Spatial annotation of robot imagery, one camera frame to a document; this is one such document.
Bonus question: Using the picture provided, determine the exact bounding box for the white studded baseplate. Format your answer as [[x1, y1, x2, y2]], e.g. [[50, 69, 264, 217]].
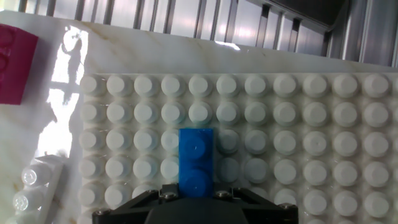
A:
[[76, 73, 398, 224]]

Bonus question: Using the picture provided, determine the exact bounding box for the white four-stud block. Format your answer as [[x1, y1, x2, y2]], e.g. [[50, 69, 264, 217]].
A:
[[3, 154, 65, 224]]

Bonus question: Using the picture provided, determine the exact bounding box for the silver digital scale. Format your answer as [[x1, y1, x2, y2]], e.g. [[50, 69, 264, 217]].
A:
[[245, 0, 351, 34]]

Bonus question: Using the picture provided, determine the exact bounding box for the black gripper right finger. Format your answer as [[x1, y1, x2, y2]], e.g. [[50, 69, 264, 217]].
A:
[[213, 183, 299, 224]]

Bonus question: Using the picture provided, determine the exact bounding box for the blue four-stud block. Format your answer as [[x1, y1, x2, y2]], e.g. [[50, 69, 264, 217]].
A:
[[178, 128, 215, 199]]

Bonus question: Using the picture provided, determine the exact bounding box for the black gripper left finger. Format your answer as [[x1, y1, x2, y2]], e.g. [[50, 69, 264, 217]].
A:
[[92, 183, 180, 224]]

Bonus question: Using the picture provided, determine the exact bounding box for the magenta three-stud block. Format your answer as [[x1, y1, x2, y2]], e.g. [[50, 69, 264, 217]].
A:
[[0, 24, 40, 106]]

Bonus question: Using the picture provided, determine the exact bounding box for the white marble board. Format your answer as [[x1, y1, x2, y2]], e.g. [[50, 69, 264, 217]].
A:
[[0, 9, 398, 224]]

